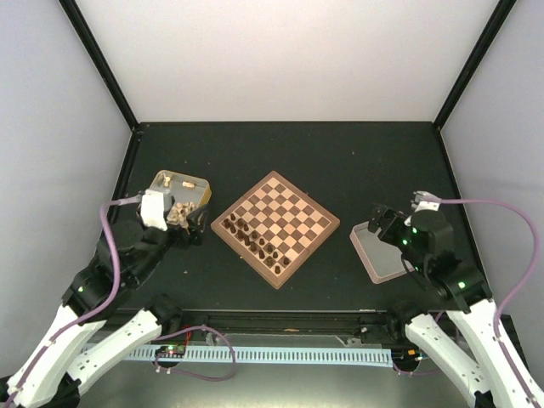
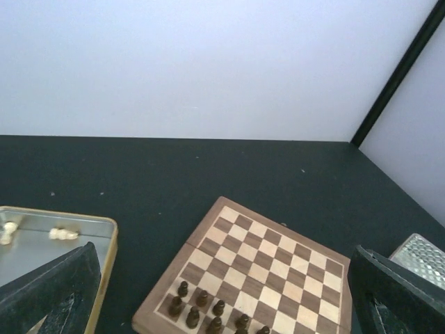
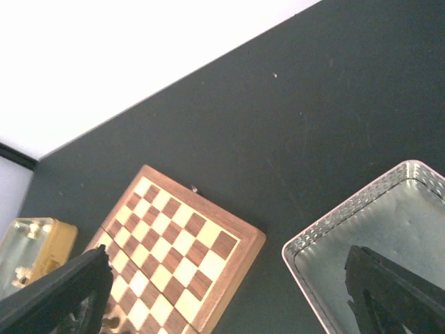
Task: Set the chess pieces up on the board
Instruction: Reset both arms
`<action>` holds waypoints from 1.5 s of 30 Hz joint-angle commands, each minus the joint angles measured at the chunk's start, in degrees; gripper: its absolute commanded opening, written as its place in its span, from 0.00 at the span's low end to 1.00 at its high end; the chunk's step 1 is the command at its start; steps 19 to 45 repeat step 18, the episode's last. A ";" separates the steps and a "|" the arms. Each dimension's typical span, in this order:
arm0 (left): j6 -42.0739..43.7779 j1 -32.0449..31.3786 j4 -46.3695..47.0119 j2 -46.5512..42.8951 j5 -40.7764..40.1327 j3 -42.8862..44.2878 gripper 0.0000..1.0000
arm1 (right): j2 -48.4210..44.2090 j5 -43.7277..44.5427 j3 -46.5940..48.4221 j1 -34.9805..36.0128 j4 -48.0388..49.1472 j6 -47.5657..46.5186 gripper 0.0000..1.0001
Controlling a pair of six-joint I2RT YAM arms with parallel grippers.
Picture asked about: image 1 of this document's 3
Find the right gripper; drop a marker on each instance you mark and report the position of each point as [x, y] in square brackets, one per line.
[387, 235]

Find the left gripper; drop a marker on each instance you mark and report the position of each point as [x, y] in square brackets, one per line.
[184, 239]

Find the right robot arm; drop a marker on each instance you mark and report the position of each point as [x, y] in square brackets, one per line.
[490, 373]

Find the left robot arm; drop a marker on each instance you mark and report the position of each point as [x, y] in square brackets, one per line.
[57, 374]

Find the light chess pieces pile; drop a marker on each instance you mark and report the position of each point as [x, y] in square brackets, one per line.
[179, 211]

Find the wooden chess board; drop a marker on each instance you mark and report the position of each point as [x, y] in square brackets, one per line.
[286, 217]

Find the yellow tin box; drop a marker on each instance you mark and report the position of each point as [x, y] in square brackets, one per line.
[200, 195]

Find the pink tin box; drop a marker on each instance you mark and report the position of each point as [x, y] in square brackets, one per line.
[381, 261]

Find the black frame rail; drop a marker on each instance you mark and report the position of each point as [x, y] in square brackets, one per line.
[369, 326]

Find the light blue cable duct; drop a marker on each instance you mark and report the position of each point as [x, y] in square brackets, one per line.
[267, 355]

